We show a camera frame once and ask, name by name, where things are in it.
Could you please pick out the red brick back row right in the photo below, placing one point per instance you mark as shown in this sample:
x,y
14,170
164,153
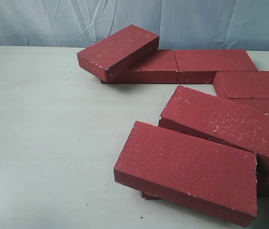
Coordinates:
x,y
201,66

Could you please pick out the pale blue backdrop cloth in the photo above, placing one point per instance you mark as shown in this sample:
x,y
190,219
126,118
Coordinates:
x,y
180,24

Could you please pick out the red brick back row left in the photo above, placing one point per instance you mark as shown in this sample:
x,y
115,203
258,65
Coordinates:
x,y
159,68

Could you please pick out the red brick front row hidden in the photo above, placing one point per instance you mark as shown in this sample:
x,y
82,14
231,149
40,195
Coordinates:
x,y
149,196

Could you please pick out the red brick with white specks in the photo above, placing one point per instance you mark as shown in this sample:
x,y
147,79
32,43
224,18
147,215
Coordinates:
x,y
195,113

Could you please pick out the red brick third row right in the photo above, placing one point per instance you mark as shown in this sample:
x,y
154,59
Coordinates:
x,y
260,104

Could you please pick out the large red brick front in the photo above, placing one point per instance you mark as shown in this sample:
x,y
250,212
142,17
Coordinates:
x,y
208,177

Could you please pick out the tilted red brick back left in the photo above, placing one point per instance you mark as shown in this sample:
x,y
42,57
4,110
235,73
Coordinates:
x,y
112,56

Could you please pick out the red brick second row right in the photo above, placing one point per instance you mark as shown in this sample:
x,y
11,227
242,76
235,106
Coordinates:
x,y
242,85

